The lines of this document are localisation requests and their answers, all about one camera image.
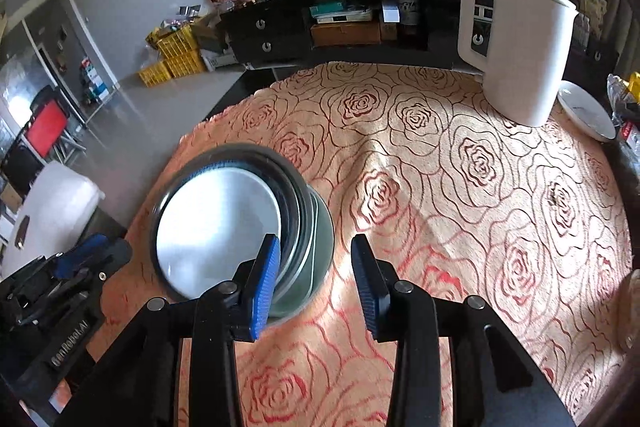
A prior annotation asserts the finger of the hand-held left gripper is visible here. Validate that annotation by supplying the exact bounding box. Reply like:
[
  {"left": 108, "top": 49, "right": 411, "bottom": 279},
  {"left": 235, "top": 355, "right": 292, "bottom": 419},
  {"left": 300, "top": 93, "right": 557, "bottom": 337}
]
[
  {"left": 74, "top": 238, "right": 134, "bottom": 292},
  {"left": 54, "top": 233, "right": 109, "bottom": 279}
]

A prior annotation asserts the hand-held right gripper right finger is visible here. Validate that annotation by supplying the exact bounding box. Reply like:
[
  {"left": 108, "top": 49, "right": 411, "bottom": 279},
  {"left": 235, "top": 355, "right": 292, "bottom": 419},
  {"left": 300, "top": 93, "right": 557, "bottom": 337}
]
[{"left": 350, "top": 234, "right": 576, "bottom": 427}]

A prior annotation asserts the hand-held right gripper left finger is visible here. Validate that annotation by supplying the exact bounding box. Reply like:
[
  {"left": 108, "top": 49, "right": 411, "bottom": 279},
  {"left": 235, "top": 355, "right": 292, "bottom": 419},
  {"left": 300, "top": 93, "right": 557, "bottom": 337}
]
[{"left": 55, "top": 233, "right": 282, "bottom": 427}]

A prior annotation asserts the large stainless steel bowl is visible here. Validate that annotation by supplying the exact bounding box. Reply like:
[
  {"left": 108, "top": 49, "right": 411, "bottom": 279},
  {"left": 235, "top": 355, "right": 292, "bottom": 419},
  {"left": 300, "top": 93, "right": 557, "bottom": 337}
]
[{"left": 150, "top": 144, "right": 336, "bottom": 320}]

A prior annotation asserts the white bowl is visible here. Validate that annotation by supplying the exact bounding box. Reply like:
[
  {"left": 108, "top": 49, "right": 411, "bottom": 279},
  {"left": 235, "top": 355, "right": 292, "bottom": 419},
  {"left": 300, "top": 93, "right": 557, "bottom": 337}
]
[{"left": 156, "top": 169, "right": 281, "bottom": 300}]

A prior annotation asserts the white cushion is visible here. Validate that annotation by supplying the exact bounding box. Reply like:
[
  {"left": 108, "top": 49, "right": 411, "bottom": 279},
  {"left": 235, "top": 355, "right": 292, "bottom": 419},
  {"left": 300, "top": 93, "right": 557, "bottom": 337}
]
[{"left": 2, "top": 162, "right": 106, "bottom": 278}]

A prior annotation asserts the rose patterned tablecloth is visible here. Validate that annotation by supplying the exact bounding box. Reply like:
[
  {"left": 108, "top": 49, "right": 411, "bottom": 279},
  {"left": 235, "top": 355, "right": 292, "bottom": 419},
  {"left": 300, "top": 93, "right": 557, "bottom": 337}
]
[{"left": 60, "top": 62, "right": 636, "bottom": 427}]

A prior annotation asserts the red chair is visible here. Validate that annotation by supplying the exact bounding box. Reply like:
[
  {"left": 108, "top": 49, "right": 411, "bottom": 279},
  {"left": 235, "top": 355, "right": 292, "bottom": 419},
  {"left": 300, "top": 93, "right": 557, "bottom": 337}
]
[{"left": 25, "top": 99, "right": 71, "bottom": 158}]

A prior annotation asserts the stack of colourful boxes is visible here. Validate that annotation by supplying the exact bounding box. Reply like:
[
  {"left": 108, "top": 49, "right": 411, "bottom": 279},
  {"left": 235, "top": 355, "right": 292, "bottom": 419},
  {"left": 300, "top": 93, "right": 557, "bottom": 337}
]
[{"left": 77, "top": 57, "right": 116, "bottom": 105}]

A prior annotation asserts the yellow plastic crate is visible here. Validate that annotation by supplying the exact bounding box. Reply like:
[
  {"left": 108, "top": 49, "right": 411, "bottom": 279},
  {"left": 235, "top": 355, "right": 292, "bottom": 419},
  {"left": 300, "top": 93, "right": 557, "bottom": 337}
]
[
  {"left": 139, "top": 62, "right": 171, "bottom": 86},
  {"left": 165, "top": 50, "right": 207, "bottom": 78},
  {"left": 150, "top": 24, "right": 198, "bottom": 58}
]

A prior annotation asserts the white plastic basket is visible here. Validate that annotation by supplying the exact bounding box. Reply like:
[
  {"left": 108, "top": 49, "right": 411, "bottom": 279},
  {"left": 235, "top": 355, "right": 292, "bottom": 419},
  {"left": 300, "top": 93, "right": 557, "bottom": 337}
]
[{"left": 202, "top": 52, "right": 236, "bottom": 70}]

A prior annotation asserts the cardboard box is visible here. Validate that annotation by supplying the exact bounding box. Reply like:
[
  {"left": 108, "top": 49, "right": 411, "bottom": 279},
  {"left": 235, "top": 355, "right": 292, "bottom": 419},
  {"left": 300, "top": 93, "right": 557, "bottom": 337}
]
[{"left": 192, "top": 14, "right": 226, "bottom": 52}]

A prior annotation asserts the wooden box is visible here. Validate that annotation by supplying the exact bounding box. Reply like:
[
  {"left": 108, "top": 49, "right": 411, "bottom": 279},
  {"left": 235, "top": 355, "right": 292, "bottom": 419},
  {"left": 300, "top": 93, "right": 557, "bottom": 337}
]
[{"left": 311, "top": 22, "right": 383, "bottom": 48}]

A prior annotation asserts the black television cabinet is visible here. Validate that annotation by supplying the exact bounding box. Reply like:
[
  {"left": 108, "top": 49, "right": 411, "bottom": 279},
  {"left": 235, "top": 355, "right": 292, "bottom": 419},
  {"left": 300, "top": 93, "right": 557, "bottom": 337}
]
[{"left": 220, "top": 0, "right": 621, "bottom": 70}]

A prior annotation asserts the teal flat box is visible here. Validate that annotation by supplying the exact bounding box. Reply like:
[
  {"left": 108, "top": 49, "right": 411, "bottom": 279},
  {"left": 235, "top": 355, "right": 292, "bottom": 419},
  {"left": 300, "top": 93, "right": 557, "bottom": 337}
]
[{"left": 308, "top": 2, "right": 373, "bottom": 24}]

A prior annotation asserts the white electric kettle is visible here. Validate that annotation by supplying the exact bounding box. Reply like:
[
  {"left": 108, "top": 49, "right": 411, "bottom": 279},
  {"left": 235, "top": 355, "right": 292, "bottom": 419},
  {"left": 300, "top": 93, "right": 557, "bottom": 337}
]
[{"left": 457, "top": 0, "right": 581, "bottom": 128}]

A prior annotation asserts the white round plate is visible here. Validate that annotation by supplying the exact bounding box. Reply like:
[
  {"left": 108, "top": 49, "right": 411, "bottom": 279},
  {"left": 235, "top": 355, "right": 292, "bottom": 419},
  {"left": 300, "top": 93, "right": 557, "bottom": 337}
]
[{"left": 556, "top": 80, "right": 617, "bottom": 142}]

